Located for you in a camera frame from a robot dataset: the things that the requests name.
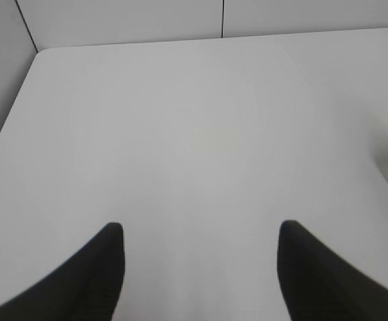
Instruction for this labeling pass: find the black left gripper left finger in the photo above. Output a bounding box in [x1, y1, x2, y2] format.
[0, 223, 125, 320]

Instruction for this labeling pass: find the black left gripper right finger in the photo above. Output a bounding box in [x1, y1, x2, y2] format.
[277, 220, 388, 320]

